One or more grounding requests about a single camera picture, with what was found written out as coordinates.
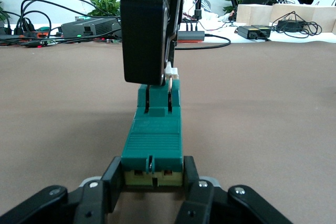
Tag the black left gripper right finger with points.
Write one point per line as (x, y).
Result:
(190, 179)

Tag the white desk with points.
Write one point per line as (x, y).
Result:
(294, 39)

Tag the small green plant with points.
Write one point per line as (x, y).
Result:
(3, 11)

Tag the bushy green potted plant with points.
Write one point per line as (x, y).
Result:
(105, 3)

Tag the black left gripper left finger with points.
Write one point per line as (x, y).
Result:
(113, 182)

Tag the beige folded board panel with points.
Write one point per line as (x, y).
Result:
(257, 14)

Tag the dark grey power box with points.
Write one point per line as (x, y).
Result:
(89, 27)

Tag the grey usb hub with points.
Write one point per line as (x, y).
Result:
(191, 35)

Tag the orange pad under hub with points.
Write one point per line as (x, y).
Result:
(190, 41)

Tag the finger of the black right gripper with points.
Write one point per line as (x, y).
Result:
(174, 11)
(144, 40)

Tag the green circuit board red led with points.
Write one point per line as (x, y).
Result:
(47, 42)

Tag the orange and black device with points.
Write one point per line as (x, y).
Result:
(39, 34)

